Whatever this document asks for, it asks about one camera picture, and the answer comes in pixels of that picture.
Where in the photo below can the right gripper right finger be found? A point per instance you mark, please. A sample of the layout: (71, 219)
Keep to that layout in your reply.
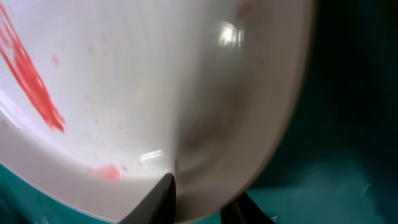
(243, 210)

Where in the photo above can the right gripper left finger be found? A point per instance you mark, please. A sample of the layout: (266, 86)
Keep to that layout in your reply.
(158, 206)

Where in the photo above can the white round plate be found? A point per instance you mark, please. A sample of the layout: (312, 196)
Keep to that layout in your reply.
(100, 99)

